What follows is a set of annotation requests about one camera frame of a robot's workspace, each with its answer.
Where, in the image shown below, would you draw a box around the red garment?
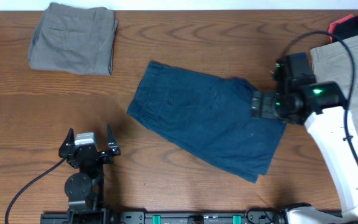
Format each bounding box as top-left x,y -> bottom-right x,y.
328,14 -> 358,43

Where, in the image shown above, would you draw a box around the navy blue shorts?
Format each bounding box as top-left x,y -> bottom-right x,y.
127,62 -> 286,183

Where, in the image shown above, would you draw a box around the black garment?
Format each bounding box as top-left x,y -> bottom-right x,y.
332,14 -> 358,43

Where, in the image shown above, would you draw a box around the folded grey shorts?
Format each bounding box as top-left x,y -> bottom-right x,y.
27,2 -> 119,75

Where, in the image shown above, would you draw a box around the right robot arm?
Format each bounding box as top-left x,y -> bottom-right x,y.
251,82 -> 358,223

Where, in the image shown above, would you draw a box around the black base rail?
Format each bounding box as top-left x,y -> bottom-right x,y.
40,210 -> 287,224

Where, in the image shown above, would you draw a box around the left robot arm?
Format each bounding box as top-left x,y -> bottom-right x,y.
58,125 -> 121,223

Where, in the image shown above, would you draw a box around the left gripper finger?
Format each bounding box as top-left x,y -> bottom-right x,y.
59,128 -> 75,152
106,124 -> 117,151

